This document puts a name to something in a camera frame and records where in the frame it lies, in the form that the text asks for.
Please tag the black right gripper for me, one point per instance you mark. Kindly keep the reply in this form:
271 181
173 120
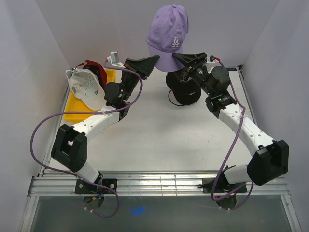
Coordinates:
187 60

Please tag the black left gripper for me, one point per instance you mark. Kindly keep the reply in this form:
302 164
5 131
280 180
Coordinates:
143 67

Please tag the black NY baseball cap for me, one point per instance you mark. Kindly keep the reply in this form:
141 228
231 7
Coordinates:
185 93

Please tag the purple LA baseball cap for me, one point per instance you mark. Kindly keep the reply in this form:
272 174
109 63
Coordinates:
166 35

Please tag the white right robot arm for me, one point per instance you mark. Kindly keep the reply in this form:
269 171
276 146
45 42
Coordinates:
270 157

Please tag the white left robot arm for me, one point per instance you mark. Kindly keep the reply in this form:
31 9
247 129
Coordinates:
70 146

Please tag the red baseball cap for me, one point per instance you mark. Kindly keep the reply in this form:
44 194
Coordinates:
96 69

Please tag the white baseball cap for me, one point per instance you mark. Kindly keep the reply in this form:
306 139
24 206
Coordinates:
85 86

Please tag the yellow plastic bin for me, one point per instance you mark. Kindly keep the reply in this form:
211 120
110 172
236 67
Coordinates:
76 105

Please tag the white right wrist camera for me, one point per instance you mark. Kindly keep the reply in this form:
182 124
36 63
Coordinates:
213 59

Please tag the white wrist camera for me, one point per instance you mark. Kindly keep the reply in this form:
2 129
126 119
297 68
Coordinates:
213 59
114 59

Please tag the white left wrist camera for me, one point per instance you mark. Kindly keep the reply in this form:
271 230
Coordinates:
114 59

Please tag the black wire hat stand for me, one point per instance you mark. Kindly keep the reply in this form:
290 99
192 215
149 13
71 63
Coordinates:
170 100

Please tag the aluminium frame rail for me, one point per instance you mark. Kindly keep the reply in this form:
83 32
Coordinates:
128 183

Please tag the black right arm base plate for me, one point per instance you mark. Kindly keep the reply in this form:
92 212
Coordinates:
207 184

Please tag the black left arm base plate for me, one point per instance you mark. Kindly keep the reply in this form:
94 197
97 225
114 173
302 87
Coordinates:
82 187

